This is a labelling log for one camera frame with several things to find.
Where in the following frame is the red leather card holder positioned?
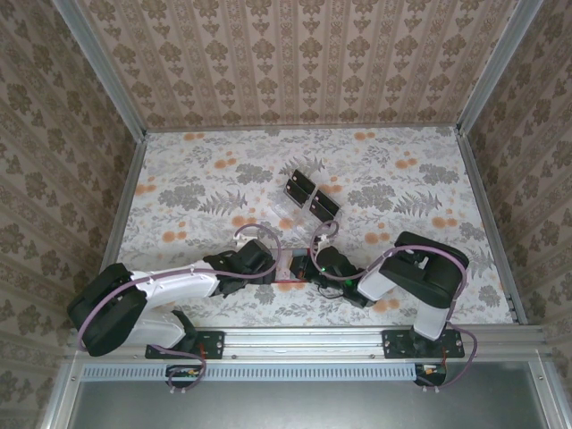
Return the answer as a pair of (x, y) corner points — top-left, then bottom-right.
(271, 247), (315, 285)

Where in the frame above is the clear acrylic card stand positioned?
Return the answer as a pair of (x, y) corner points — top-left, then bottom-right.
(269, 166), (346, 240)

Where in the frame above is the black credit card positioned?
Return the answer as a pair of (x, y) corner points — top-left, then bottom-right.
(292, 169), (317, 193)
(315, 189), (341, 214)
(307, 198), (334, 223)
(285, 179), (312, 205)

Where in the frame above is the grey metal panel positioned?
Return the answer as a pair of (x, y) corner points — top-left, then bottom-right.
(44, 361), (565, 429)

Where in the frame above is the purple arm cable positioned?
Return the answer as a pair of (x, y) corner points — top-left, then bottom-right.
(76, 223), (282, 354)
(311, 220), (471, 324)

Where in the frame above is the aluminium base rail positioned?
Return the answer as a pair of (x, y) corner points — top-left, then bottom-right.
(66, 324), (549, 362)

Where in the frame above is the grey slotted cable duct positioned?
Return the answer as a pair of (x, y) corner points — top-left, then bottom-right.
(78, 360), (424, 383)

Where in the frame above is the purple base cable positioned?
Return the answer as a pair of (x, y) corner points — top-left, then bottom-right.
(145, 343), (210, 397)
(419, 328), (482, 393)

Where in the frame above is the aluminium side rail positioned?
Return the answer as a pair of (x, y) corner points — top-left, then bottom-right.
(88, 131), (148, 314)
(455, 127), (529, 325)

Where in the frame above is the aluminium frame post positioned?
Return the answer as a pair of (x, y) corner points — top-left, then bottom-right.
(51, 0), (148, 140)
(454, 0), (545, 134)

